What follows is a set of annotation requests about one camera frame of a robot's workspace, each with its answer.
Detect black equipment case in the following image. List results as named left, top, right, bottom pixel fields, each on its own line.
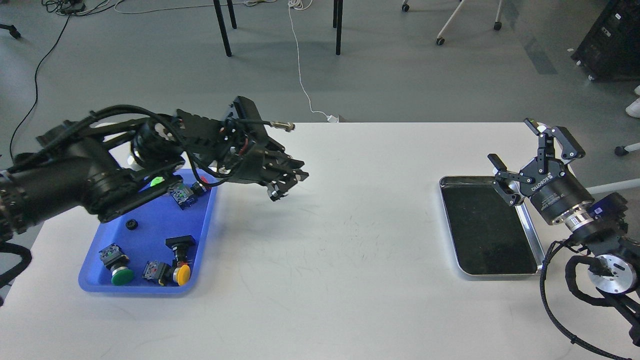
left=571, top=0, right=640, bottom=81

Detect black cable on floor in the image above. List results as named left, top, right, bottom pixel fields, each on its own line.
left=0, top=0, right=116, bottom=189

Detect white shoe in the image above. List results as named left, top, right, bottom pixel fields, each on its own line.
left=625, top=85, right=640, bottom=119

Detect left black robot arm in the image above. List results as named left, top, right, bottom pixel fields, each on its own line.
left=1, top=96, right=309, bottom=287

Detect green lit switch block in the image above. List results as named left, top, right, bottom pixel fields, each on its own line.
left=149, top=177, right=165, bottom=187

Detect green push button switch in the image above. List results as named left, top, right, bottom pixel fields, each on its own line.
left=98, top=243, right=134, bottom=286

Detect metal tray with black mat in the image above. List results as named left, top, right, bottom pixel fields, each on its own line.
left=438, top=175, right=544, bottom=280

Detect yellow push button switch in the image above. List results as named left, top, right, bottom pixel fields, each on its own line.
left=141, top=260, right=191, bottom=287

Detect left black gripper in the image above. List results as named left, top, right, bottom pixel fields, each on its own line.
left=220, top=145, right=309, bottom=202

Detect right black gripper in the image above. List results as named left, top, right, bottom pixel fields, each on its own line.
left=487, top=118, right=594, bottom=225

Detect blue plastic tray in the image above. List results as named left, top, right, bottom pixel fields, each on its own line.
left=78, top=187, right=217, bottom=296

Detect black push button switch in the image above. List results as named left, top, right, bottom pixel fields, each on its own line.
left=165, top=235, right=195, bottom=266

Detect white power adapter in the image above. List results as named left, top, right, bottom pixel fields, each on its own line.
left=326, top=114, right=340, bottom=123

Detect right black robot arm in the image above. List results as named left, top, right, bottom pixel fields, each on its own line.
left=487, top=118, right=640, bottom=360

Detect white chair base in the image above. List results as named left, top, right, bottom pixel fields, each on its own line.
left=401, top=0, right=505, bottom=47

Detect white cable on floor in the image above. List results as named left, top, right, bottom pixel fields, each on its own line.
left=115, top=0, right=331, bottom=121

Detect red push button switch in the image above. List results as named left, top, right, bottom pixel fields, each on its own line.
left=167, top=175, right=210, bottom=210

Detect black table legs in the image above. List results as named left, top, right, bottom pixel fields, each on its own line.
left=213, top=0, right=345, bottom=57

